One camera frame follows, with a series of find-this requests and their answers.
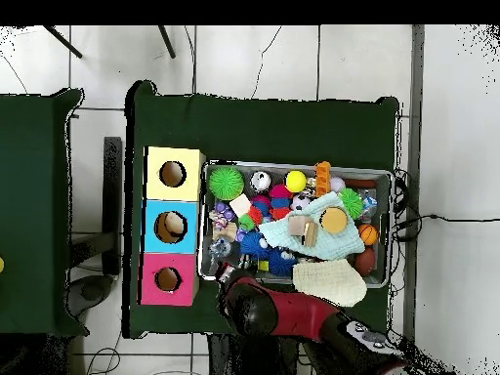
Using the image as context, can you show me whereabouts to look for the clear plastic bottle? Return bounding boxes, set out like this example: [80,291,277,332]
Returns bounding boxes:
[208,238,232,260]

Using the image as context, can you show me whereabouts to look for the cream waffle cloth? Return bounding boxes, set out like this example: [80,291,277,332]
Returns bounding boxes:
[291,258,368,309]

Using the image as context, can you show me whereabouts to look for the wooden box with three holes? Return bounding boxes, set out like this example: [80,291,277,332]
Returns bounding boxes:
[136,146,207,307]

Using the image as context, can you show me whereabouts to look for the crumpled printed paper ball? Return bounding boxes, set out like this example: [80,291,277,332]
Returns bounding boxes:
[208,210,229,232]

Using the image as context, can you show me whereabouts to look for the plain wooden block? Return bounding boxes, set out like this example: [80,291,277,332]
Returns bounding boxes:
[287,215,311,237]

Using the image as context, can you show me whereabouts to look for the large green spiky ball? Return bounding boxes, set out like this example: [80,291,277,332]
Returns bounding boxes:
[207,165,245,202]

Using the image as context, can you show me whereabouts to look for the light teal waffle cloth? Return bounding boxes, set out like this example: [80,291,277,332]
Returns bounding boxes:
[258,190,365,262]

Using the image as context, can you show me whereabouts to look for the yellow ball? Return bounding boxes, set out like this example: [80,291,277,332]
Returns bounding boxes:
[283,169,309,194]

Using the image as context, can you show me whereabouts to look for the toy hamburger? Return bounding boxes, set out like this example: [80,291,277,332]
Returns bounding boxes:
[318,206,349,234]

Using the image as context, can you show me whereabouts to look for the orange plastic toy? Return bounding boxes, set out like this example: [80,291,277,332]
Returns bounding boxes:
[313,160,333,197]

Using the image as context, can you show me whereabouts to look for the grey round base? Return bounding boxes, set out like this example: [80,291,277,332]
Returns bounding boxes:
[65,273,115,317]

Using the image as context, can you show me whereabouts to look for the small brown football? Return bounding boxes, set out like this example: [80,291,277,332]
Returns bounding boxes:
[354,247,376,276]

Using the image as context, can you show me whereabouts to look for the small orange basketball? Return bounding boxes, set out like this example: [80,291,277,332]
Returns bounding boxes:
[356,223,379,247]

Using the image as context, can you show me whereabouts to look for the dark green side tablecloth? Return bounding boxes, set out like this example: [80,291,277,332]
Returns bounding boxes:
[0,88,90,338]

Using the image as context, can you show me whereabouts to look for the black metal leg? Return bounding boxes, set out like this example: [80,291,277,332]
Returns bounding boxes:
[42,24,84,60]
[156,24,177,60]

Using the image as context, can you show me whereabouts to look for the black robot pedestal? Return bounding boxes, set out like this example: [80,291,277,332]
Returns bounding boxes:
[206,333,310,375]

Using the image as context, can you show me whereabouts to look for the black upright post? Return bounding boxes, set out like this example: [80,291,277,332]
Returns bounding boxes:
[102,136,124,276]

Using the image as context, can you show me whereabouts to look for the shallow wire mesh bin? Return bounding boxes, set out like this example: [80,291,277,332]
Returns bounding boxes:
[196,157,395,289]

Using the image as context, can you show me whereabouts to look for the black cable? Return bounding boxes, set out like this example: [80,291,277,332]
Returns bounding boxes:
[394,212,500,241]

